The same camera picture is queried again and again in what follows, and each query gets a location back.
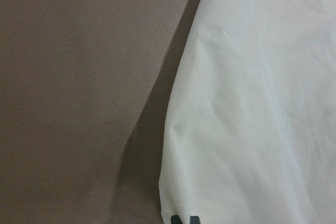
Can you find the cream long-sleeve printed shirt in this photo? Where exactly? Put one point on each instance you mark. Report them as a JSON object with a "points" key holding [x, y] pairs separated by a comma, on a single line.
{"points": [[250, 127]]}

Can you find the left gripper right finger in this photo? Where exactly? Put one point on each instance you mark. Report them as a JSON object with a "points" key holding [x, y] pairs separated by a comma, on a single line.
{"points": [[194, 220]]}

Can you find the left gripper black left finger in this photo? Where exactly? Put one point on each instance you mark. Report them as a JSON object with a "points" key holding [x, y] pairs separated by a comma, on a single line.
{"points": [[175, 219]]}

